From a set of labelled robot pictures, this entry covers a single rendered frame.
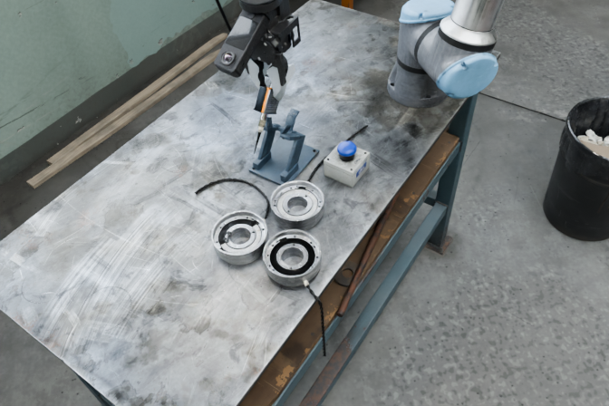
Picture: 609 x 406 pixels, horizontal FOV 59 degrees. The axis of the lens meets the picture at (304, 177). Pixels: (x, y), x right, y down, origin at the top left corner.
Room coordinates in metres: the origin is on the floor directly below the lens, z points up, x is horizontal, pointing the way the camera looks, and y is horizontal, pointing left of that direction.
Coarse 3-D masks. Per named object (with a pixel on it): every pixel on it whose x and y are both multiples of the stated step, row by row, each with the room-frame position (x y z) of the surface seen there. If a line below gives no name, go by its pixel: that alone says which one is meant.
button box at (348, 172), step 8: (336, 152) 0.80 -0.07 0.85; (360, 152) 0.80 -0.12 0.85; (368, 152) 0.80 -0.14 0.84; (328, 160) 0.78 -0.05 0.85; (336, 160) 0.78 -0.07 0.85; (344, 160) 0.78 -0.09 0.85; (352, 160) 0.78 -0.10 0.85; (360, 160) 0.78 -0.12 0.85; (368, 160) 0.79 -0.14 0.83; (328, 168) 0.78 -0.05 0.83; (336, 168) 0.77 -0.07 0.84; (344, 168) 0.76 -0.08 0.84; (352, 168) 0.76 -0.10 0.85; (360, 168) 0.77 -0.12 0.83; (368, 168) 0.79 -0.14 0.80; (328, 176) 0.78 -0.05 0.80; (336, 176) 0.77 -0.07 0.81; (344, 176) 0.75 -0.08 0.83; (352, 176) 0.74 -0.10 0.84; (360, 176) 0.77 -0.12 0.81; (344, 184) 0.75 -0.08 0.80; (352, 184) 0.74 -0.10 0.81
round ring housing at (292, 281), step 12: (276, 240) 0.60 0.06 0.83; (312, 240) 0.59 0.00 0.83; (264, 252) 0.57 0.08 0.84; (288, 252) 0.58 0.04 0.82; (300, 252) 0.58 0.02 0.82; (264, 264) 0.55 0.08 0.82; (300, 264) 0.54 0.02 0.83; (276, 276) 0.52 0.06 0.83; (288, 276) 0.51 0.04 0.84; (300, 276) 0.51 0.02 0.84; (312, 276) 0.52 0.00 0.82
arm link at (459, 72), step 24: (456, 0) 0.94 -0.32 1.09; (480, 0) 0.89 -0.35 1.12; (504, 0) 0.90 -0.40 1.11; (456, 24) 0.91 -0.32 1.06; (480, 24) 0.89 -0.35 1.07; (432, 48) 0.93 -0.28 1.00; (456, 48) 0.88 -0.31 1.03; (480, 48) 0.87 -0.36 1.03; (432, 72) 0.90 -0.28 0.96; (456, 72) 0.85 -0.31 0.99; (480, 72) 0.86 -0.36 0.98; (456, 96) 0.86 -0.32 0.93
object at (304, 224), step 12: (300, 180) 0.74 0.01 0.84; (276, 192) 0.72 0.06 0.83; (312, 192) 0.71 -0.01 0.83; (276, 204) 0.69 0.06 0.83; (288, 204) 0.70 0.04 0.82; (300, 204) 0.71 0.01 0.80; (312, 204) 0.68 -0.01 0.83; (276, 216) 0.65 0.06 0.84; (312, 216) 0.64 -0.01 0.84; (288, 228) 0.65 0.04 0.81; (300, 228) 0.63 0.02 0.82
